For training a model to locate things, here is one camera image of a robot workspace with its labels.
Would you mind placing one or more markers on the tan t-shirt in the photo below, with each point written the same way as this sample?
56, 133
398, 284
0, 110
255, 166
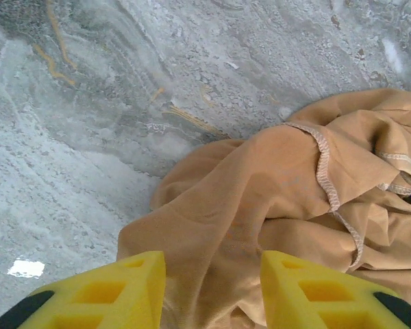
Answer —
260, 192

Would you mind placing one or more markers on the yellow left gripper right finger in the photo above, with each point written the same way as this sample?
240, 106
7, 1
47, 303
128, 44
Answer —
315, 294

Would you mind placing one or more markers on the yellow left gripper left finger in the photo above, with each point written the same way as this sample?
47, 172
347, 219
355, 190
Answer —
99, 294

